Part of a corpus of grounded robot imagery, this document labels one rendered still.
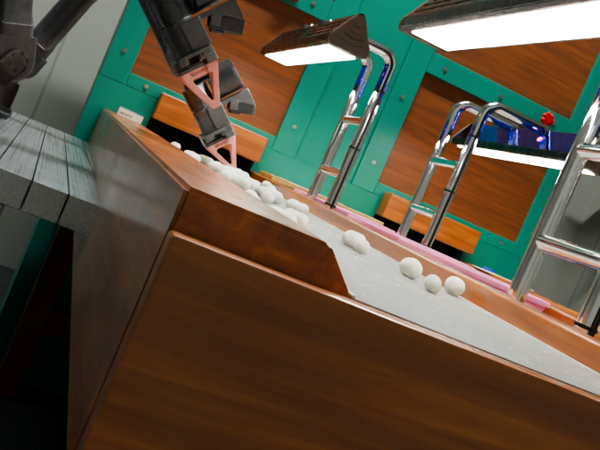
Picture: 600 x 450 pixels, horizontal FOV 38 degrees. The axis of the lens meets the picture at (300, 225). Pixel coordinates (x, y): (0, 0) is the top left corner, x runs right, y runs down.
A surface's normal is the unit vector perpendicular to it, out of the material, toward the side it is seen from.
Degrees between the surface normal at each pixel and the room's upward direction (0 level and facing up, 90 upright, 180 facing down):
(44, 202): 90
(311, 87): 90
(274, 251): 90
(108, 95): 90
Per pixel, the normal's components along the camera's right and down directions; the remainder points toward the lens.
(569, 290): -0.88, -0.36
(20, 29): 0.70, 0.32
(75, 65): 0.26, 0.16
